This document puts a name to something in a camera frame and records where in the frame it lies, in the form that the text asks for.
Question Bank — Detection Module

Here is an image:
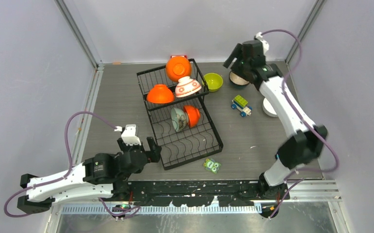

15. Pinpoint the yellow green bowl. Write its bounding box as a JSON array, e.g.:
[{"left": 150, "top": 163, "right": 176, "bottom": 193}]
[{"left": 204, "top": 73, "right": 224, "bottom": 92}]

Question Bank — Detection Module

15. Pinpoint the floral pale green bowl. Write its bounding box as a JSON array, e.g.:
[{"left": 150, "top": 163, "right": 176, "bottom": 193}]
[{"left": 171, "top": 108, "right": 189, "bottom": 133}]

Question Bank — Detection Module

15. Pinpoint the white ribbed bowl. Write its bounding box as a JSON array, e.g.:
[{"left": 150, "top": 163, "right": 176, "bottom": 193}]
[{"left": 262, "top": 98, "right": 278, "bottom": 117}]

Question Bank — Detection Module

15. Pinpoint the black wire dish rack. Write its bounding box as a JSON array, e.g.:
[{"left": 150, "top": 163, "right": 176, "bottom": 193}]
[{"left": 136, "top": 58, "right": 224, "bottom": 171}]

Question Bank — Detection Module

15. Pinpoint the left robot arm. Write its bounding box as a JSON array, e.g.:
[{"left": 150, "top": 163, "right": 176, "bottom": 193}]
[{"left": 17, "top": 137, "right": 162, "bottom": 214}]

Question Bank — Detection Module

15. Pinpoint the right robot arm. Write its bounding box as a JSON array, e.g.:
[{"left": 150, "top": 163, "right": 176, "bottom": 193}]
[{"left": 223, "top": 39, "right": 328, "bottom": 199}]

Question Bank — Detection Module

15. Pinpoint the toy brick car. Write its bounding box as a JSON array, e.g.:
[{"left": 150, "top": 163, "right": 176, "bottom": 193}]
[{"left": 231, "top": 95, "right": 252, "bottom": 117}]

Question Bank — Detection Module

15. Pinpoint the red toy brick block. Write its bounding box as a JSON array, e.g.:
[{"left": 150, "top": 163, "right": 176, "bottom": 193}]
[{"left": 170, "top": 55, "right": 188, "bottom": 59}]

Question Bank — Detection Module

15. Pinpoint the green owl number tile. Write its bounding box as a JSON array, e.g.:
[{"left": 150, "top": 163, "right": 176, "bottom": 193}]
[{"left": 203, "top": 158, "right": 221, "bottom": 174}]

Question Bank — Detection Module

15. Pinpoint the orange bowl lower shelf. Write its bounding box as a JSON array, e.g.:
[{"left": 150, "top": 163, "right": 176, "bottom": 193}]
[{"left": 183, "top": 105, "right": 201, "bottom": 128}]

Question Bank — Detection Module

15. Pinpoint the orange bowl shelf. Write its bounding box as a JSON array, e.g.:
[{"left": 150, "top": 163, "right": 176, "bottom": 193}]
[
  {"left": 183, "top": 105, "right": 201, "bottom": 128},
  {"left": 146, "top": 84, "right": 175, "bottom": 104}
]

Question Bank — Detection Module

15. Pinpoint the white red patterned bowl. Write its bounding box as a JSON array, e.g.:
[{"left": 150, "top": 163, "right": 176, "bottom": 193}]
[{"left": 175, "top": 76, "right": 202, "bottom": 98}]

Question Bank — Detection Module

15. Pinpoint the orange bowl top upright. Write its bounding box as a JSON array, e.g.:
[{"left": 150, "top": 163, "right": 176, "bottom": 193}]
[{"left": 165, "top": 57, "right": 192, "bottom": 83}]

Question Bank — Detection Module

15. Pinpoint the orange bowl upper shelf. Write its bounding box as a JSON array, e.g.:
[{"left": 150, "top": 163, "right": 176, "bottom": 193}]
[{"left": 146, "top": 84, "right": 175, "bottom": 104}]

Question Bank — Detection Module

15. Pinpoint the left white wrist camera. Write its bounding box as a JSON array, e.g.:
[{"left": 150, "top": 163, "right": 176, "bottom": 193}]
[{"left": 114, "top": 124, "right": 142, "bottom": 146}]

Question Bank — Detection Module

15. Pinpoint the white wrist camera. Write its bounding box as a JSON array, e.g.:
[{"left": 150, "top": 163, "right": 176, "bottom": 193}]
[
  {"left": 255, "top": 32, "right": 269, "bottom": 55},
  {"left": 114, "top": 124, "right": 142, "bottom": 146}
]

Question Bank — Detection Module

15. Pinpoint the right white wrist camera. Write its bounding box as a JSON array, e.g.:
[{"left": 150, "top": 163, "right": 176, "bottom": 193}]
[{"left": 255, "top": 32, "right": 269, "bottom": 55}]

